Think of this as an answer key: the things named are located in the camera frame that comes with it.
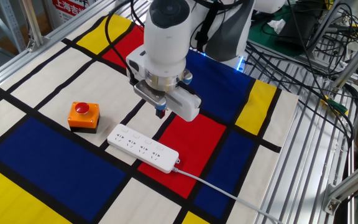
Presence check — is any green mat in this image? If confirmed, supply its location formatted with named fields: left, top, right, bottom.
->
left=247, top=6, right=326, bottom=58

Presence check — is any black camera cable along arm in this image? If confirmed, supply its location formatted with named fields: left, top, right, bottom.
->
left=104, top=0, right=141, bottom=86

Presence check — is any black cable tangle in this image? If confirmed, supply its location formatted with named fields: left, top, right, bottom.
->
left=244, top=0, right=358, bottom=150

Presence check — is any white four-socket power strip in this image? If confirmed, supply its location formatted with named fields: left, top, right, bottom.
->
left=106, top=123, right=181, bottom=174

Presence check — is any green and yellow tool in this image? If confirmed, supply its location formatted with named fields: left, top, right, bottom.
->
left=320, top=95, right=350, bottom=116

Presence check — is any grey power strip cable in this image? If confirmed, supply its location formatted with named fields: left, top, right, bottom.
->
left=171, top=167, right=285, bottom=224

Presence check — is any black box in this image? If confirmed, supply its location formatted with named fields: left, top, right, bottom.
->
left=277, top=6, right=321, bottom=54

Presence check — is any red and white sign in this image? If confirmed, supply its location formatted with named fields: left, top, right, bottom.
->
left=50, top=0, right=98, bottom=24

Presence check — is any colour-block Mondrian tablecloth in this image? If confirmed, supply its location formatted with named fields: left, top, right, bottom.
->
left=0, top=12, right=300, bottom=224

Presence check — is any white crumpled paper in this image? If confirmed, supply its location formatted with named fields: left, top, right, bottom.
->
left=267, top=18, right=288, bottom=35

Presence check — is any grey slotted shelf upright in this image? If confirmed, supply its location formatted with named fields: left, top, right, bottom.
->
left=0, top=0, right=27, bottom=54

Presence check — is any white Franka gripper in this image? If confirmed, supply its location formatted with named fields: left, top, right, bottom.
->
left=155, top=84, right=203, bottom=123

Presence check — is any aluminium frame bar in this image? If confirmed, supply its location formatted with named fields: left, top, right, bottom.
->
left=19, top=0, right=45, bottom=52
left=331, top=29, right=358, bottom=91
left=306, top=0, right=352, bottom=55
left=321, top=157, right=358, bottom=215
left=0, top=0, right=117, bottom=100

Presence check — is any orange box red emergency button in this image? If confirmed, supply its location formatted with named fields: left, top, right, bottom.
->
left=67, top=101, right=101, bottom=134

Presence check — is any silver camera with blue cap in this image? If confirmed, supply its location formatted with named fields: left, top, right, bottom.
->
left=133, top=80, right=168, bottom=112

